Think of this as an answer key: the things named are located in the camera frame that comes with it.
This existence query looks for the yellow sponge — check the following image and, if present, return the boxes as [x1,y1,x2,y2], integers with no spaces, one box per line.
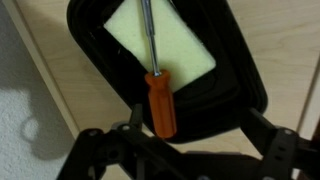
[102,0,217,93]

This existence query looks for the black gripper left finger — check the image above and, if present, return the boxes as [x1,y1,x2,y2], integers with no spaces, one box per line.
[55,103,188,180]

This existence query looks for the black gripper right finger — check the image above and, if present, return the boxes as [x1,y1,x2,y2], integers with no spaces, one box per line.
[240,107,320,180]

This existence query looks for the orange handle screwdriver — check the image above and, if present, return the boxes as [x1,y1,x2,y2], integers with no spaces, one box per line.
[139,0,178,140]

